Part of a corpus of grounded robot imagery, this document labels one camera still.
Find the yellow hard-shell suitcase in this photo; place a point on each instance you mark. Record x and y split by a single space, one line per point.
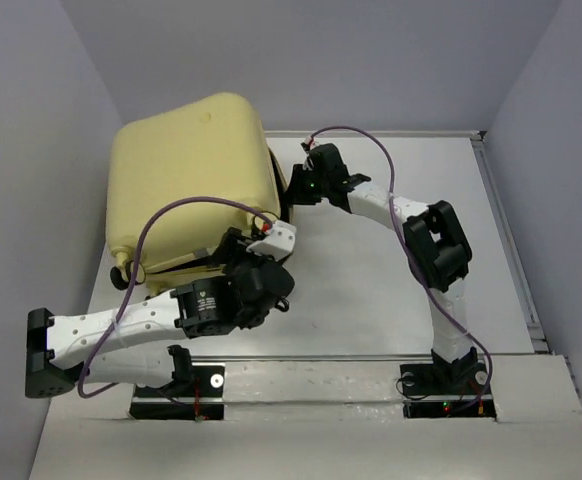
162 165

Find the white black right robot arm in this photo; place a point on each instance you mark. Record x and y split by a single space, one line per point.
437 251

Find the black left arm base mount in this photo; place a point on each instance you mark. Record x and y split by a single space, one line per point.
200 401

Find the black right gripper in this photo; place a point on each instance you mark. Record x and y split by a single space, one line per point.
295 194

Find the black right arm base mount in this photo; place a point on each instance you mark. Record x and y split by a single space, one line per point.
426 397

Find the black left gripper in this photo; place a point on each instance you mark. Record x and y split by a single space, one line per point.
236 244

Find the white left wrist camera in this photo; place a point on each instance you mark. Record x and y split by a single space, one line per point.
278 242

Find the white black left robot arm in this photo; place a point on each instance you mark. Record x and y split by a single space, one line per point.
136 343

